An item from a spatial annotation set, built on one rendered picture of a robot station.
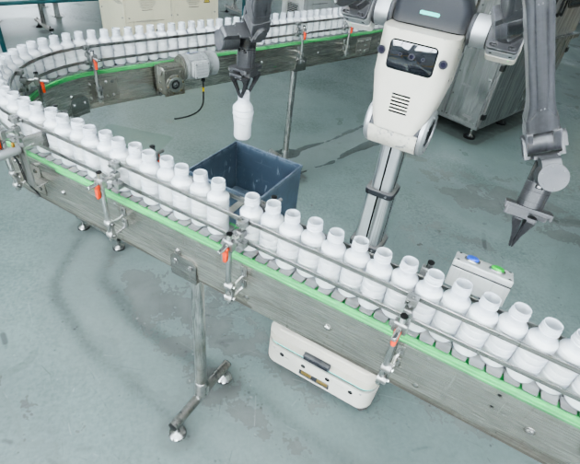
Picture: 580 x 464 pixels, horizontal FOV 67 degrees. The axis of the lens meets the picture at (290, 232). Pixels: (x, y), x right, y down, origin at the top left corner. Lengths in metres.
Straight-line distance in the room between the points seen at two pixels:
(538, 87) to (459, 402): 0.71
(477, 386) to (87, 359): 1.71
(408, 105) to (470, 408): 0.88
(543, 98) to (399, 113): 0.56
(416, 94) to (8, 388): 1.99
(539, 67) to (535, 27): 0.08
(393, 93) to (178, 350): 1.50
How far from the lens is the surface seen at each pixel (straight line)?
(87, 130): 1.46
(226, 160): 1.82
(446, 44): 1.41
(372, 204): 1.69
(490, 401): 1.14
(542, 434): 1.18
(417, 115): 1.47
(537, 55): 1.00
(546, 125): 1.08
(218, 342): 2.25
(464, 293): 1.00
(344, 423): 2.08
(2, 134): 1.69
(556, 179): 1.04
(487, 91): 4.59
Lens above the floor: 1.78
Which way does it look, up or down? 38 degrees down
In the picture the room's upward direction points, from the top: 7 degrees clockwise
